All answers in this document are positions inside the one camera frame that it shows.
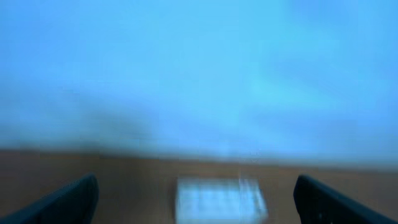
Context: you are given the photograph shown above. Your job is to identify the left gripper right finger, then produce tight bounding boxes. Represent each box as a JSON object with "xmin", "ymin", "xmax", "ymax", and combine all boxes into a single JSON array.
[{"xmin": 293, "ymin": 174, "xmax": 398, "ymax": 224}]

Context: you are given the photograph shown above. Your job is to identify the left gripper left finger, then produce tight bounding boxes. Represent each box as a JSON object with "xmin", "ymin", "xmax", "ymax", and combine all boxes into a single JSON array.
[{"xmin": 0, "ymin": 172, "xmax": 100, "ymax": 224}]

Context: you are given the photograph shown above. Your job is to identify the white test tube rack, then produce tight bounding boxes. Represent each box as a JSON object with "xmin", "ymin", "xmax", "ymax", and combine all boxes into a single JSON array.
[{"xmin": 175, "ymin": 177, "xmax": 269, "ymax": 224}]

